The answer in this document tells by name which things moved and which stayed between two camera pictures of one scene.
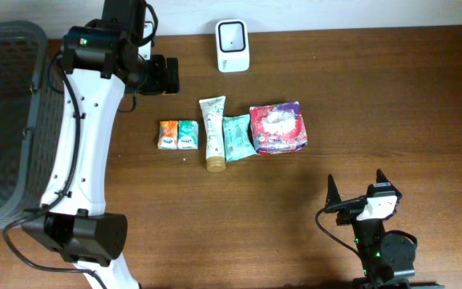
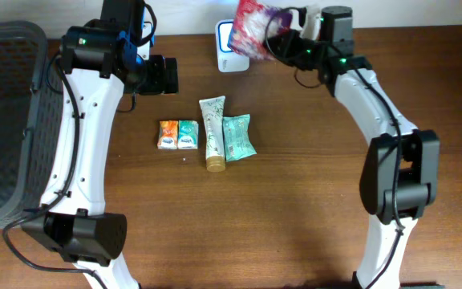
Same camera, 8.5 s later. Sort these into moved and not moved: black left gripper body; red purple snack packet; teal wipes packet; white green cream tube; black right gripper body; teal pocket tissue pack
Moved: red purple snack packet; black right gripper body
Not moved: teal wipes packet; white green cream tube; black left gripper body; teal pocket tissue pack
